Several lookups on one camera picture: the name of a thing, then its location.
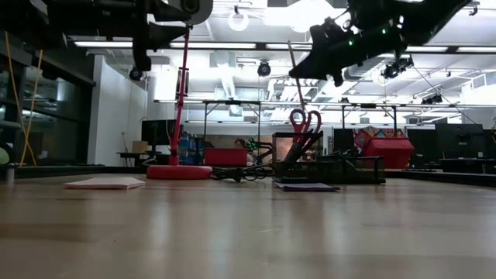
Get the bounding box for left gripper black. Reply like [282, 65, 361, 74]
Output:
[132, 0, 191, 73]

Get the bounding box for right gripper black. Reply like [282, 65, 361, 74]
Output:
[288, 19, 404, 87]

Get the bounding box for orange pencil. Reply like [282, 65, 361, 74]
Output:
[286, 40, 307, 113]

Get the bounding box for red handled scissors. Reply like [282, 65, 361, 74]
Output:
[284, 108, 323, 163]

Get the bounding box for black pen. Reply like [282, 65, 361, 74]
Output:
[290, 133, 317, 162]
[296, 130, 325, 158]

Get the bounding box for purple sticky note pad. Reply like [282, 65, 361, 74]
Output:
[274, 181, 341, 193]

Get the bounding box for black mesh desk organizer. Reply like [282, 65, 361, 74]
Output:
[271, 131, 387, 185]

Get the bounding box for ceiling light strip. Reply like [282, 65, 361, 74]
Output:
[73, 40, 133, 49]
[456, 46, 491, 54]
[405, 45, 450, 53]

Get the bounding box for black ceiling spotlight cluster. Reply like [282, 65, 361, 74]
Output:
[381, 56, 415, 80]

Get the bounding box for person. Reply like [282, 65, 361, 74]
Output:
[233, 138, 255, 166]

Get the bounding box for red storage bin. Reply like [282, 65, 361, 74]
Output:
[204, 147, 249, 167]
[362, 136, 415, 170]

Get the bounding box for blue storage bins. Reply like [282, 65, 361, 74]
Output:
[178, 137, 205, 166]

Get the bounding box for red desk lamp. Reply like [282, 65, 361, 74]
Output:
[146, 0, 214, 181]

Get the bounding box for large black computer monitor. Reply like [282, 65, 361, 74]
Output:
[434, 122, 484, 160]

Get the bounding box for pink sticky note pad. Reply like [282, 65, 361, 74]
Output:
[64, 177, 146, 191]

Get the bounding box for dark background desk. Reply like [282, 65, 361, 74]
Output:
[439, 157, 496, 174]

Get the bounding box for white ceiling ring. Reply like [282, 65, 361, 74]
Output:
[227, 9, 250, 33]

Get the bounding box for black background rig frame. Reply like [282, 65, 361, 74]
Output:
[154, 98, 264, 156]
[340, 102, 400, 135]

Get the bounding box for colourful patterned wall hanging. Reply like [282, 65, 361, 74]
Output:
[354, 126, 388, 148]

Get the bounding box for black lamp power cable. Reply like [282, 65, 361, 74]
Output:
[211, 164, 276, 183]

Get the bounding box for yellow cable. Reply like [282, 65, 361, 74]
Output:
[2, 30, 44, 167]

